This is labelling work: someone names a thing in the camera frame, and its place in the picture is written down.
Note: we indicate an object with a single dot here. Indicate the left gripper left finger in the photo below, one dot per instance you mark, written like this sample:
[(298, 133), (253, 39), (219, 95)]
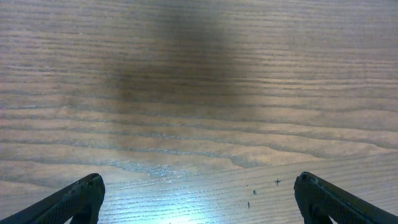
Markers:
[(79, 203)]

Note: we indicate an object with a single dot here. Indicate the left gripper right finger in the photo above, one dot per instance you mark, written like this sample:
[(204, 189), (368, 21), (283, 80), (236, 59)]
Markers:
[(321, 202)]

